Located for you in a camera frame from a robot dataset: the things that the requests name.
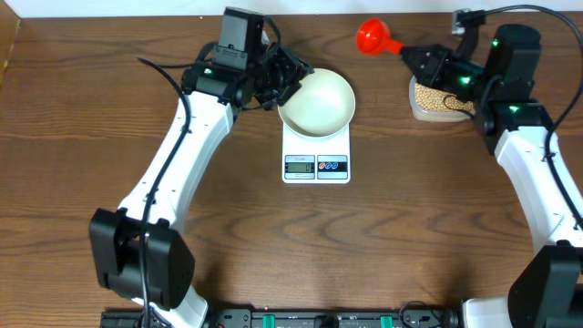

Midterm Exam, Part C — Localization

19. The red plastic measuring scoop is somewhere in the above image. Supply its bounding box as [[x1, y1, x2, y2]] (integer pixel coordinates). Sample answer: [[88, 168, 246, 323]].
[[356, 18, 404, 56]]

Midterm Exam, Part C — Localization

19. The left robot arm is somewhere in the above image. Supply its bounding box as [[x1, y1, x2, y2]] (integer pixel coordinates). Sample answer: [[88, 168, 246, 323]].
[[88, 7, 313, 327]]

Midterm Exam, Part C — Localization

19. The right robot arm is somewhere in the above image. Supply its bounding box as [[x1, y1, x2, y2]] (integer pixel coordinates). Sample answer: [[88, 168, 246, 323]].
[[399, 24, 582, 327]]

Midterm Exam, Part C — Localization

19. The white ceramic bowl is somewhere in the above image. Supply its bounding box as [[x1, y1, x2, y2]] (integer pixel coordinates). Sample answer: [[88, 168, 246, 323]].
[[278, 68, 356, 138]]

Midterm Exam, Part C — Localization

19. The white digital kitchen scale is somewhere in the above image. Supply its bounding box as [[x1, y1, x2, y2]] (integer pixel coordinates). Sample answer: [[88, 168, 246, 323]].
[[281, 124, 352, 184]]

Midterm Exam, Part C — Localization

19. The clear plastic container of beans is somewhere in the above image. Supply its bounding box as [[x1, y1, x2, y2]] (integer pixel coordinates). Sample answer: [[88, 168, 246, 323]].
[[409, 77, 475, 123]]

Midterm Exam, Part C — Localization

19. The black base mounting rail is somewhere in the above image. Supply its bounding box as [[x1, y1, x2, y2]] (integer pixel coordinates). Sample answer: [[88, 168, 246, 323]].
[[99, 308, 464, 328]]

